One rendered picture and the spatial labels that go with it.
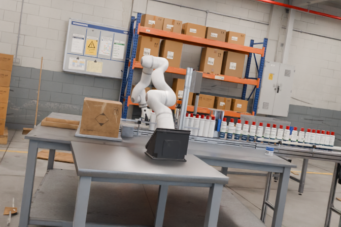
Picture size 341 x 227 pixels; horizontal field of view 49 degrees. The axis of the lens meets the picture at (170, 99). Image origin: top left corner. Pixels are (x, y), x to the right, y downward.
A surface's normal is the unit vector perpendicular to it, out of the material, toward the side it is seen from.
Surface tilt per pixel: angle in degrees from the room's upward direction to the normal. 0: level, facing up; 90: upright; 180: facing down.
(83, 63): 90
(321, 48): 90
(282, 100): 90
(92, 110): 90
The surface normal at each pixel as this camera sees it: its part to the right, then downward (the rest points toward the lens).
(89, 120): 0.19, 0.08
